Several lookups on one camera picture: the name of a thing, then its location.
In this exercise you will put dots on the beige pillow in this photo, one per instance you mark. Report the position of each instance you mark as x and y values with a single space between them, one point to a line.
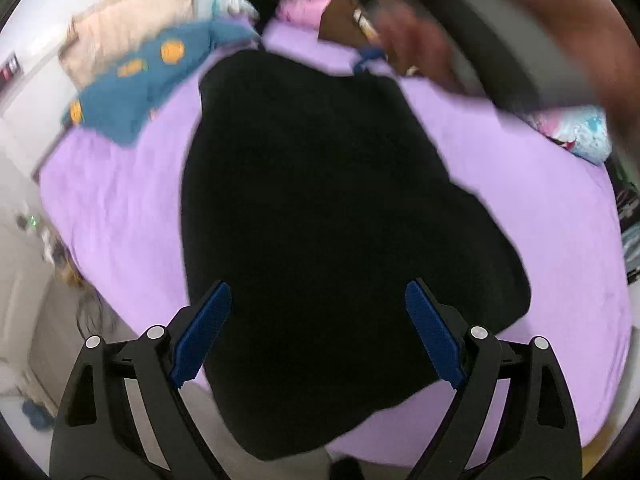
130 25

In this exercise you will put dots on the blue object on floor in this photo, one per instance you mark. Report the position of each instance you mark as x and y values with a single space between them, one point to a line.
37 415

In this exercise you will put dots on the brown printed cloth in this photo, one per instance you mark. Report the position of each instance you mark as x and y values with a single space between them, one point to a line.
340 20

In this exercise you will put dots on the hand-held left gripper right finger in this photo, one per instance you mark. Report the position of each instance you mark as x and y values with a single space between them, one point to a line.
435 335

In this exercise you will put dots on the blue pillow with orange prints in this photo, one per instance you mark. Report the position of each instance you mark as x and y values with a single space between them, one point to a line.
145 85

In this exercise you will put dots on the person's right forearm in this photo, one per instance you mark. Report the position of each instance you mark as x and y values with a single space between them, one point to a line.
575 10

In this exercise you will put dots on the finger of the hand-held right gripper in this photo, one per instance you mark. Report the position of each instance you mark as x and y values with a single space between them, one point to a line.
369 57

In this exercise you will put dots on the person's right hand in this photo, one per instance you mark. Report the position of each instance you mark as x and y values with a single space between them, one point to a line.
417 45

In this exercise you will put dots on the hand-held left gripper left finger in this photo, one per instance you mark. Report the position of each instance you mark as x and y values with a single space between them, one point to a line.
200 335

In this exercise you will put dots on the light blue patterned pillow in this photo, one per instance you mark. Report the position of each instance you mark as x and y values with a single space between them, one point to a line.
580 132

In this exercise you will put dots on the purple bed sheet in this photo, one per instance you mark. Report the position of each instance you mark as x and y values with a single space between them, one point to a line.
115 210

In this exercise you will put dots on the dark red-labelled bottle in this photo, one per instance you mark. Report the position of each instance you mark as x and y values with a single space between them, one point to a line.
10 67

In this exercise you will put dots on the black fleece garment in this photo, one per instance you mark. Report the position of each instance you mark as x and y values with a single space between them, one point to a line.
325 235

